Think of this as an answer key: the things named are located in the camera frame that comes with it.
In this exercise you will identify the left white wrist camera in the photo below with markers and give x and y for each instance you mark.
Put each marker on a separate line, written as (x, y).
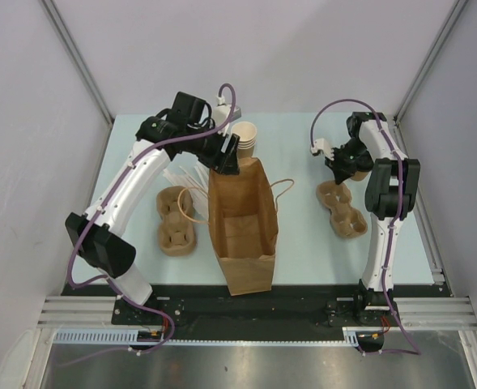
(221, 111)

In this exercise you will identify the pulp cup carrier tray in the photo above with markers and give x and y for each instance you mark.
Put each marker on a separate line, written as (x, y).
(176, 233)

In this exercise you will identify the aluminium frame post left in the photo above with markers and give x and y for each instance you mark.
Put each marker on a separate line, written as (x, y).
(69, 44)

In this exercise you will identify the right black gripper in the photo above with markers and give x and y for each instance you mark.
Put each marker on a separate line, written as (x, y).
(342, 172)

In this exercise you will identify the brown paper coffee cup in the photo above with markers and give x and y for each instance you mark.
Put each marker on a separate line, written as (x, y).
(359, 176)

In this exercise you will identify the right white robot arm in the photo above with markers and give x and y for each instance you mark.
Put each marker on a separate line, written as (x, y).
(389, 197)

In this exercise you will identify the stack of paper cups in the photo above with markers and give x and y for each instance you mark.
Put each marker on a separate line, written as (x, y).
(247, 133)

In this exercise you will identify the aluminium frame post right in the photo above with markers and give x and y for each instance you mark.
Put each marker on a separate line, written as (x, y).
(432, 55)

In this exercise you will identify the white slotted cable duct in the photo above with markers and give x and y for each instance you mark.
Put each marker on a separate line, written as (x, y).
(336, 336)

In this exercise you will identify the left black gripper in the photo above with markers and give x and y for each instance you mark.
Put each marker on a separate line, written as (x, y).
(224, 163)

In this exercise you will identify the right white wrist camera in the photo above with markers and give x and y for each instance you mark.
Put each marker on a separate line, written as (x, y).
(322, 147)

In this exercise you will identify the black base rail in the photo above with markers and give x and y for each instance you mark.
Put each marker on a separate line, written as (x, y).
(210, 308)

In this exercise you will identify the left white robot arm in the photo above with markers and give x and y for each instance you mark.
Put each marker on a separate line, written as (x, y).
(190, 125)

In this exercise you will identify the aluminium frame post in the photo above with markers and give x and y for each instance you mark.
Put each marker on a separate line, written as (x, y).
(432, 55)
(69, 44)

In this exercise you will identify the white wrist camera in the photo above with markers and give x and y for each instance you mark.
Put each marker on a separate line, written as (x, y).
(221, 111)
(322, 147)

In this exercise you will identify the brown paper bag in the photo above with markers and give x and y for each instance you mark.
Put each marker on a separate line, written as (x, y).
(243, 226)

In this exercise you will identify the bundle of wrapped straws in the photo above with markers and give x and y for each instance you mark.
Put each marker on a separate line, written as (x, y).
(197, 179)

